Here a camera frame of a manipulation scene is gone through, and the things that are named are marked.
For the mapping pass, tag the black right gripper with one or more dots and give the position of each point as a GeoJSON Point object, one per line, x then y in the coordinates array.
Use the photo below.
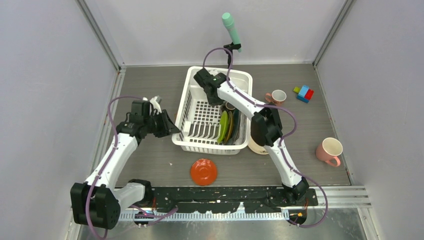
{"type": "Point", "coordinates": [215, 102]}

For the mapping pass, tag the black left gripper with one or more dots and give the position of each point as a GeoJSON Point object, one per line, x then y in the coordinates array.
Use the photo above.
{"type": "Point", "coordinates": [168, 127]}

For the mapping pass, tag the brown ceramic bowl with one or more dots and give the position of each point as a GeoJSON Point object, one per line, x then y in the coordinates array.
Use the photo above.
{"type": "Point", "coordinates": [227, 107]}

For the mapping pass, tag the green plastic plate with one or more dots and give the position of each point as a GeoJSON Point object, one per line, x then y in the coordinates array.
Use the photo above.
{"type": "Point", "coordinates": [224, 125]}

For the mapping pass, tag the teal square plate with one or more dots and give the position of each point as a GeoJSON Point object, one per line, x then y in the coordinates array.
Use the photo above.
{"type": "Point", "coordinates": [238, 122]}

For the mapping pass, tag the yellow patterned plate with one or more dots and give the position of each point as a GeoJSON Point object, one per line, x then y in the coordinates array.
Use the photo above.
{"type": "Point", "coordinates": [230, 127]}

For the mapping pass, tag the pink mug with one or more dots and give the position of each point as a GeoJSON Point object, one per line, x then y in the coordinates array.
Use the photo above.
{"type": "Point", "coordinates": [276, 97]}

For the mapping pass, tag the white patterned bowl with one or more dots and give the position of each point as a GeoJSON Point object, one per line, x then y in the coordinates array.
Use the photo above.
{"type": "Point", "coordinates": [254, 147]}

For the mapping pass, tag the cream pink cup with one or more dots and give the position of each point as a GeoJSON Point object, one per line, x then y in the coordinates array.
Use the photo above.
{"type": "Point", "coordinates": [329, 150]}

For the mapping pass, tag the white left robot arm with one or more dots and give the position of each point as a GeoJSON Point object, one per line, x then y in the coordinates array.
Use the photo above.
{"type": "Point", "coordinates": [96, 202]}

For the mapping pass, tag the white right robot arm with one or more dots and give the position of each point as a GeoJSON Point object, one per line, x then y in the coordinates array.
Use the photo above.
{"type": "Point", "coordinates": [265, 128]}

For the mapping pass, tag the white plastic dish rack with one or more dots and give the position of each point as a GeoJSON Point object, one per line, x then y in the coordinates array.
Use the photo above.
{"type": "Point", "coordinates": [199, 122]}

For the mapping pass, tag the orange red bowl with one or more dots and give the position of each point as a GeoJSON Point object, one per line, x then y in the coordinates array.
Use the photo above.
{"type": "Point", "coordinates": [203, 172]}

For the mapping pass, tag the green microphone on stand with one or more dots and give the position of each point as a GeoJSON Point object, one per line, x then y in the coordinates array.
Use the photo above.
{"type": "Point", "coordinates": [235, 45]}

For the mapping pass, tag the colourful toy blocks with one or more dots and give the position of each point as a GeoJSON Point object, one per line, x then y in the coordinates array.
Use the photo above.
{"type": "Point", "coordinates": [303, 93]}

